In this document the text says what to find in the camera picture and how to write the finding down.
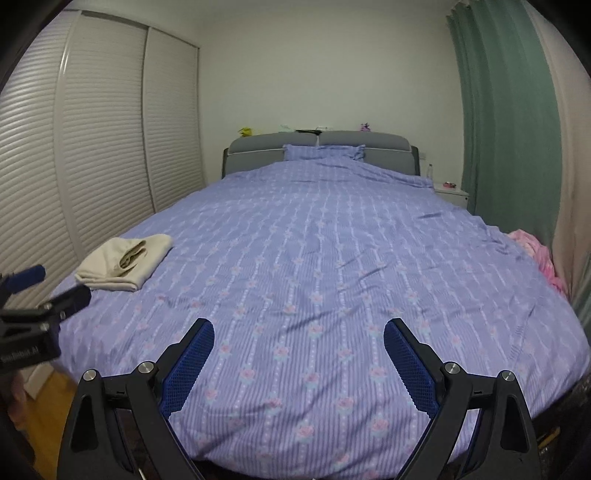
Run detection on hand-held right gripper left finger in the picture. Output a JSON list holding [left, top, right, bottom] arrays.
[[58, 318, 216, 480]]

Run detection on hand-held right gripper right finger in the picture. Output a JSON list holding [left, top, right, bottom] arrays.
[[383, 318, 541, 480]]

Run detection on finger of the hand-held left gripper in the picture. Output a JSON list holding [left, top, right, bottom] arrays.
[[39, 284, 92, 321], [0, 264, 47, 296]]

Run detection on cream pants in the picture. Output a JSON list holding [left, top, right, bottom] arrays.
[[75, 233, 174, 292]]

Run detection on purple floral duvet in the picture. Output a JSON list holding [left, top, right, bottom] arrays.
[[51, 148, 583, 467]]

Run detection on pink blanket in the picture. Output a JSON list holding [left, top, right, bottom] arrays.
[[508, 229, 568, 294]]

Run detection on white nightstand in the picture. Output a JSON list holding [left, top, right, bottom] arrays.
[[434, 183, 469, 210]]

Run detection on purple floral pillow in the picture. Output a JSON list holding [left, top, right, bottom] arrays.
[[283, 144, 366, 161]]

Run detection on grey padded headboard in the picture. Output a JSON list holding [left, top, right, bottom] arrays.
[[223, 130, 421, 178]]

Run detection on beige curtain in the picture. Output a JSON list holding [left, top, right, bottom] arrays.
[[526, 4, 591, 296]]

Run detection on green curtain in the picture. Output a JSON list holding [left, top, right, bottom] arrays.
[[445, 0, 561, 245]]

